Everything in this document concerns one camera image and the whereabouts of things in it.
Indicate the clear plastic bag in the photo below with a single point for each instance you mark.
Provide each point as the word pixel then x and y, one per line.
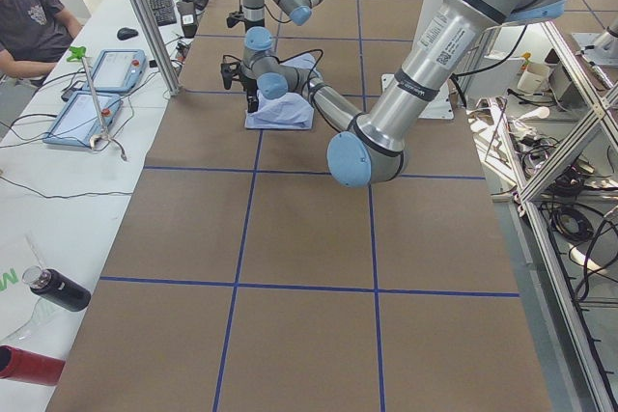
pixel 18 302

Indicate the black keyboard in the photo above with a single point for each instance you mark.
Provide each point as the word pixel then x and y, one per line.
pixel 163 11

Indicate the blue teach pendant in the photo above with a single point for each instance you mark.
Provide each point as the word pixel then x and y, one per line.
pixel 78 122
pixel 118 71

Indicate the red water bottle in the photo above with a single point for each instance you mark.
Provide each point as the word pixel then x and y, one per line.
pixel 30 367

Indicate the metal stand with green clip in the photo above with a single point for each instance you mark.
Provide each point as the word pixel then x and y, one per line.
pixel 78 53

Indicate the black computer mouse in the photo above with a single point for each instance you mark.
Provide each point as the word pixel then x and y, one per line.
pixel 126 33

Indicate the black water bottle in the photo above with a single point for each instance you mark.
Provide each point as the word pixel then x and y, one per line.
pixel 55 287

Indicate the lower blue teach pendant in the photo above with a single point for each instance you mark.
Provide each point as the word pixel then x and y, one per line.
pixel 78 122

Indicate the aluminium frame post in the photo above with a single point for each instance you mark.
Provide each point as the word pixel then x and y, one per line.
pixel 155 41

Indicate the blue striped button shirt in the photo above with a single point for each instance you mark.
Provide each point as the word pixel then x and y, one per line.
pixel 277 107

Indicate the seated person in grey shirt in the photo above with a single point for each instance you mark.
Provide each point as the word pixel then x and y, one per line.
pixel 35 34

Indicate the upper blue teach pendant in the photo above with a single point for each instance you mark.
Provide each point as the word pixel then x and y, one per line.
pixel 118 71

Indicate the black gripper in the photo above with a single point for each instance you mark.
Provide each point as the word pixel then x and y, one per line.
pixel 252 85
pixel 251 26

